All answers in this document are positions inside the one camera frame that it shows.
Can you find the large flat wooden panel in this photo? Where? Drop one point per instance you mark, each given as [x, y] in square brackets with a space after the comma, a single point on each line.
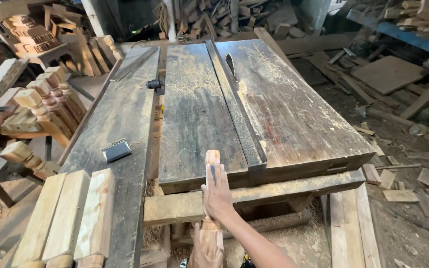
[387, 74]

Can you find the carved wooden furniture stack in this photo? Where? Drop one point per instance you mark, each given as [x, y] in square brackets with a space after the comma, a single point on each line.
[32, 33]

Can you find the scattered floor offcuts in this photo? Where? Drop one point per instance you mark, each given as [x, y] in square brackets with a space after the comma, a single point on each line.
[397, 175]

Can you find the wooden table saw top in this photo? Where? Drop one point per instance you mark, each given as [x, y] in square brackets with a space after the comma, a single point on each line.
[304, 123]

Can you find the circular saw blade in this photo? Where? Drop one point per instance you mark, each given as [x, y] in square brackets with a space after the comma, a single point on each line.
[231, 67]

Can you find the black metal plate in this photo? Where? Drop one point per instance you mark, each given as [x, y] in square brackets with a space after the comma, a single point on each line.
[116, 150]

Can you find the person's left hand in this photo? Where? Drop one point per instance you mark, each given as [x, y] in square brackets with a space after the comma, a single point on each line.
[205, 253]

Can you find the long dark wooden bench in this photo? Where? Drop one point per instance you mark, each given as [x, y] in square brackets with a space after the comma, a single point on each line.
[121, 111]

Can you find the blue rack with wood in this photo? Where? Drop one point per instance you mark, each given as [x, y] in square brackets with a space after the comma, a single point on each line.
[415, 22]

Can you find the heap of wood scraps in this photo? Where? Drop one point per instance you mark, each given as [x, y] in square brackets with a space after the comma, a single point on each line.
[222, 18]

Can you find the reddish wooden leg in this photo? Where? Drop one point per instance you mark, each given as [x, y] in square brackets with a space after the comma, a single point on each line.
[212, 156]

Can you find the person's right hand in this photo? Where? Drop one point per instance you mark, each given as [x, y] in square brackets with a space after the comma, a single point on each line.
[218, 197]

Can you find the thin metal strip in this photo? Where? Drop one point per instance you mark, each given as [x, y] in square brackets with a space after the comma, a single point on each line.
[120, 76]

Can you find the dark wooden saw fence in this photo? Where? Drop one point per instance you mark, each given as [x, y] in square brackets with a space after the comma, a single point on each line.
[237, 111]

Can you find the wooden saw frame beam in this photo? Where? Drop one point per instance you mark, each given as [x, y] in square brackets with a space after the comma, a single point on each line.
[177, 206]

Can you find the person's right fingers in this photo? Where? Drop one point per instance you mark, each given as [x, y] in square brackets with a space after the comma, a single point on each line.
[216, 172]

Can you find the person's left fingers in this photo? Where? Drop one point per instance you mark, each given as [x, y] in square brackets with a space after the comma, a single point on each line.
[198, 234]

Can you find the stack of long boards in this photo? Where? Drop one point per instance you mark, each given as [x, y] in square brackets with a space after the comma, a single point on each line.
[352, 227]

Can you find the round glass jar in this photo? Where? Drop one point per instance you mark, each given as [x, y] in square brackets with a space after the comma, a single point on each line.
[418, 130]

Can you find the pile of turned table posts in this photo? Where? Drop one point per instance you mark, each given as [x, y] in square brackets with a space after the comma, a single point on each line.
[39, 108]

